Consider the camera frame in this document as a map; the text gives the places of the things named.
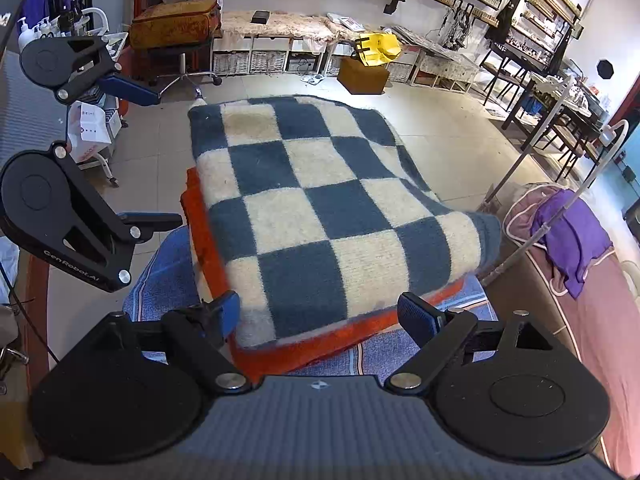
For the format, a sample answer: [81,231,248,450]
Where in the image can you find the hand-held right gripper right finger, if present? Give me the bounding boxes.
[385,291,576,394]

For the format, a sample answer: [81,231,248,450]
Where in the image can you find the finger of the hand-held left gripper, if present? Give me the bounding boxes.
[51,141,184,293]
[55,35,162,107]

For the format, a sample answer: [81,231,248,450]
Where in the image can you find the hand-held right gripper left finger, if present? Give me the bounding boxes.
[84,290,253,395]

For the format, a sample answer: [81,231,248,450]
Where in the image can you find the checkered knit sweater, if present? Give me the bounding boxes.
[187,95,503,351]

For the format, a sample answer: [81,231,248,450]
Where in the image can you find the white trolley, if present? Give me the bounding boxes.
[17,7,132,188]

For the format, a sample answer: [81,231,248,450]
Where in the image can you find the white paper box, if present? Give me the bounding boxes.
[66,101,122,163]

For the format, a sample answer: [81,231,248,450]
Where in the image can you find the chrome stool base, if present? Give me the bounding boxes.
[150,42,224,90]

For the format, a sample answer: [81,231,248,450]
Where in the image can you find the lace covered low cabinet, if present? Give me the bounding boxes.
[212,10,361,78]

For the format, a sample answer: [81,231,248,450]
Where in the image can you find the purple blanket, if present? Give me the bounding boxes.
[530,189,615,300]

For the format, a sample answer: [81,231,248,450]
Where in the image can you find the brown massage bed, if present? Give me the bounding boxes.
[501,182,640,478]

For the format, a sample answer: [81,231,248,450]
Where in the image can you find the yellow bag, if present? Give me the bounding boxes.
[351,32,403,67]

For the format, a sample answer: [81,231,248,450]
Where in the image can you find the low table with newspapers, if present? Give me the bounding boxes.
[390,24,483,92]

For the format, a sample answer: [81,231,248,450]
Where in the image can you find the black framed work table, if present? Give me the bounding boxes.
[480,42,618,183]

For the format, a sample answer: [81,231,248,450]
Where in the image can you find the hanging black cables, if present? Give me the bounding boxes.
[439,2,477,53]

